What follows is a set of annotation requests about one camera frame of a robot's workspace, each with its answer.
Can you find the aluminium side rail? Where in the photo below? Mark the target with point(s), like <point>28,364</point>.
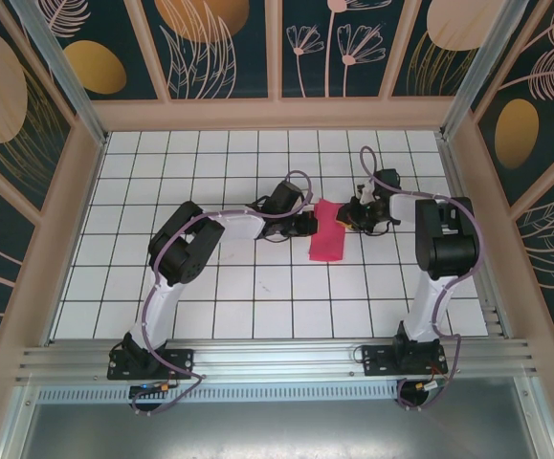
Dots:
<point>472,239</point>

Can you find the aluminium corner post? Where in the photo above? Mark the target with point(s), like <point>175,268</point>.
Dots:
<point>66,81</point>
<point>477,72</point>

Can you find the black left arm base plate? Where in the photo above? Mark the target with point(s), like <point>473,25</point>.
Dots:
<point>181,361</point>

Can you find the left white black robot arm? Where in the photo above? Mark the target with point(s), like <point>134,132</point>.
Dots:
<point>161,311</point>

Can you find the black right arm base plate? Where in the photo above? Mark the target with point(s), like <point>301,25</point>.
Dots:
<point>377,358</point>

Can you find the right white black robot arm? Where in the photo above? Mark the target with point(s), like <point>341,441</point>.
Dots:
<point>425,311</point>

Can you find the grey metal shelf sheet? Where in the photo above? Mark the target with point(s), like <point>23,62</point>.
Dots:
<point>276,430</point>

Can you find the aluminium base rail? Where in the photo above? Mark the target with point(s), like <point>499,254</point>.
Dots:
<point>276,358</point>

